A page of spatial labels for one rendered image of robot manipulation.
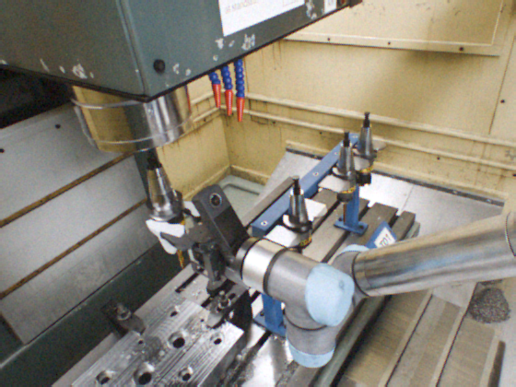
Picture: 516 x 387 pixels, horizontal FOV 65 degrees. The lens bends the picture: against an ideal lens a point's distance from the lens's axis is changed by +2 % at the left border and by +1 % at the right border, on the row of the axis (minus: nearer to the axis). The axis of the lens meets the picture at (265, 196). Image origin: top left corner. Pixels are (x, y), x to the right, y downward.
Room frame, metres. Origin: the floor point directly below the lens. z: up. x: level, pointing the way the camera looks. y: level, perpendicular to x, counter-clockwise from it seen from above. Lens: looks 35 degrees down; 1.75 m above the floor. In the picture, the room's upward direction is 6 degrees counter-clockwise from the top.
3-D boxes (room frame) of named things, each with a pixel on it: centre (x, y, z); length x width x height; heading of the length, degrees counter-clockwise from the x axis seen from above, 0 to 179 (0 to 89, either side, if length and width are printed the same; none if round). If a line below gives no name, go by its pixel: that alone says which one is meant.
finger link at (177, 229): (0.53, 0.18, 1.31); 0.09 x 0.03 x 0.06; 64
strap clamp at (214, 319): (0.64, 0.12, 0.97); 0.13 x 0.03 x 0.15; 141
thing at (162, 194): (0.57, 0.17, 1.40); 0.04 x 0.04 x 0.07
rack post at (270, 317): (0.65, 0.01, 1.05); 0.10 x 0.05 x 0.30; 51
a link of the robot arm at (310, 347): (0.40, -0.06, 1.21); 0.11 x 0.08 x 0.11; 139
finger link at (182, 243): (0.50, 0.14, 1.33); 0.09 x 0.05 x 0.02; 64
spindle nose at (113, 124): (0.57, 0.17, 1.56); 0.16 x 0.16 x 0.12
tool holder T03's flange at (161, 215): (0.57, 0.17, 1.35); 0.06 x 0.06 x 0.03
